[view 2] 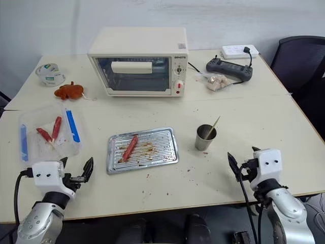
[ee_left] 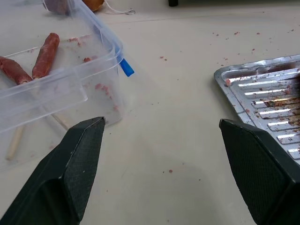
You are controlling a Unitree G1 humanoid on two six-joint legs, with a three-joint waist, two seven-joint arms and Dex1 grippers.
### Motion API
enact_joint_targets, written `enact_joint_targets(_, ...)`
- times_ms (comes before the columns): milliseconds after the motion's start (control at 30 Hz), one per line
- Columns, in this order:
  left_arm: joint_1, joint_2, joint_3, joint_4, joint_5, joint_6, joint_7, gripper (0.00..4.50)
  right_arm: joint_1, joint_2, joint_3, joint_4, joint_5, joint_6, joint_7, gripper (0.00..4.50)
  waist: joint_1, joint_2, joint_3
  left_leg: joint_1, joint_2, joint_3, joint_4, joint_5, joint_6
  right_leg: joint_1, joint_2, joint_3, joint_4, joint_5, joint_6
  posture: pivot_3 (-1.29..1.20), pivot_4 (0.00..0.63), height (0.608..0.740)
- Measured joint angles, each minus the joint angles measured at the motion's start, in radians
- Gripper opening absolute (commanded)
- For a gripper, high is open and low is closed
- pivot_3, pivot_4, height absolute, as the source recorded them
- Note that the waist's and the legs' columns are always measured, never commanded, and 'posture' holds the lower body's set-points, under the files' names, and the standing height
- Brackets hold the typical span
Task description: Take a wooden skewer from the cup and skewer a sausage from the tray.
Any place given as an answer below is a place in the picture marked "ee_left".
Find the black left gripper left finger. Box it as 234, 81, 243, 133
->
0, 116, 106, 225

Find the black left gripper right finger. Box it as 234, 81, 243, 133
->
219, 118, 300, 225

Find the silver metal baking tray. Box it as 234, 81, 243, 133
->
213, 54, 300, 161

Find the clear plastic container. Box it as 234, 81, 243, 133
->
0, 0, 124, 173

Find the blue tape strip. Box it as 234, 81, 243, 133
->
120, 58, 135, 77

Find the brown bread roll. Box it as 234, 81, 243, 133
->
82, 0, 104, 12

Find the white string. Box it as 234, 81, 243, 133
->
104, 0, 136, 15

